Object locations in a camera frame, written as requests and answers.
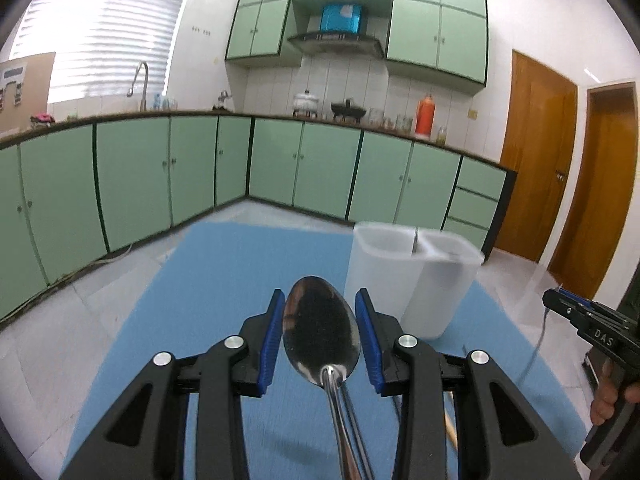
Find orange thermos flask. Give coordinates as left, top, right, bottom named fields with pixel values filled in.
left=415, top=93, right=436, bottom=139

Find range hood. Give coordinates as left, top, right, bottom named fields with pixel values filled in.
left=286, top=31, right=385, bottom=59

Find black wok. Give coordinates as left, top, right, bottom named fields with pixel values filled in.
left=330, top=100, right=368, bottom=123

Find metal kitchen faucet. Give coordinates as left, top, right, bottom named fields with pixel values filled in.
left=126, top=61, right=150, bottom=112

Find cardboard board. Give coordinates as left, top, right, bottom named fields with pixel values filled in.
left=0, top=52, right=56, bottom=137

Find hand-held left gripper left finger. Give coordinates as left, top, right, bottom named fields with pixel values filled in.
left=60, top=288, right=287, bottom=480

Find person's right hand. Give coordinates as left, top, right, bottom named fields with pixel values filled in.
left=590, top=367, right=640, bottom=427

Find metal spoon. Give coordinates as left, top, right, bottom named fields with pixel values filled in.
left=281, top=275, right=375, bottom=480

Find green lower kitchen cabinets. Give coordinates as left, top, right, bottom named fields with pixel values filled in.
left=0, top=111, right=517, bottom=322

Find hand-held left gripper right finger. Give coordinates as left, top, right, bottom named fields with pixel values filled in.
left=354, top=287, right=583, bottom=480

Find window blinds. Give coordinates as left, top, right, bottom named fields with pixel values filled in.
left=10, top=0, right=199, bottom=106

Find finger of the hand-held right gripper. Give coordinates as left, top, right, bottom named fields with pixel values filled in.
left=554, top=286, right=608, bottom=313
left=542, top=289, right=597, bottom=336

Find white utensil holder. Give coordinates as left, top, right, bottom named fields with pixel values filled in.
left=345, top=221, right=486, bottom=339

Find blue box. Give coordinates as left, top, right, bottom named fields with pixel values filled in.
left=320, top=3, right=365, bottom=34

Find wooden chopstick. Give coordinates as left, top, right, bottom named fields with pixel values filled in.
left=444, top=390, right=459, bottom=452

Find blue tablecloth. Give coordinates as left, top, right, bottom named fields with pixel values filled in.
left=59, top=220, right=588, bottom=480

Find white cooking pot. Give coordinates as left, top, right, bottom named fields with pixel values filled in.
left=292, top=89, right=321, bottom=118

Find wooden door with handle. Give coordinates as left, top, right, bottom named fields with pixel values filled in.
left=492, top=50, right=579, bottom=265

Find grey cable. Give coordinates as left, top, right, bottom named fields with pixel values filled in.
left=517, top=307, right=552, bottom=393

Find green upper wall cabinets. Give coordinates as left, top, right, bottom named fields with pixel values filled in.
left=225, top=0, right=488, bottom=95

